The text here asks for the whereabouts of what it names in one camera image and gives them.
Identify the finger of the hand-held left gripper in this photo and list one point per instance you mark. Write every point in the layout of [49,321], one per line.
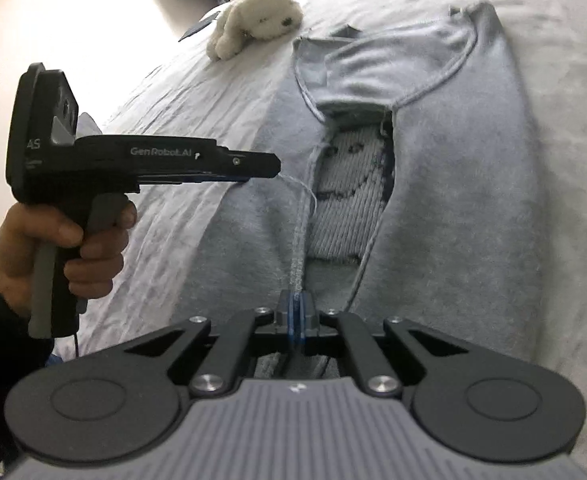
[253,165]

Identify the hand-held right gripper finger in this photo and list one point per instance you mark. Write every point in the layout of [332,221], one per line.
[303,320]
[292,320]

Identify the light blue printed sweater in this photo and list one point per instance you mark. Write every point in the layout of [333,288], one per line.
[453,185]

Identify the person's left hand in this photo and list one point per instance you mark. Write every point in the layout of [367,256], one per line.
[18,245]

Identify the grey garment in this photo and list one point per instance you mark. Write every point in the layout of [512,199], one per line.
[88,125]

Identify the grey bed sheet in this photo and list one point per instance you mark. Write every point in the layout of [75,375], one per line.
[183,110]

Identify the dark flat phone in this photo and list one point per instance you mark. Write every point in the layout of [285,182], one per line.
[199,25]

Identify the white plush dog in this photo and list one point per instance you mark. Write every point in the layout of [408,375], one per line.
[261,10]

